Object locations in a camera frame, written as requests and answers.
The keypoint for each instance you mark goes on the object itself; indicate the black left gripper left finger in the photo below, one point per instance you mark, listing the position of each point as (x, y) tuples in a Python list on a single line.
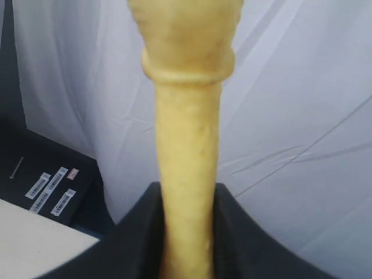
[(132, 250)]

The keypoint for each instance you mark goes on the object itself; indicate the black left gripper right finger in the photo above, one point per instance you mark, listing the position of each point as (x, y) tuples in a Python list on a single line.
[(242, 249)]

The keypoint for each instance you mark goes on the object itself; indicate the yellow rubber chicken front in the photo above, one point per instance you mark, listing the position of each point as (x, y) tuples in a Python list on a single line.
[(187, 54)]

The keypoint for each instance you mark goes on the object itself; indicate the black box with barcode labels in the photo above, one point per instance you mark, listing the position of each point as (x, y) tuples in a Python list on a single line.
[(52, 180)]

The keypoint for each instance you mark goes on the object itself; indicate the white backdrop curtain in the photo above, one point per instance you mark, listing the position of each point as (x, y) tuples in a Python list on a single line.
[(295, 144)]

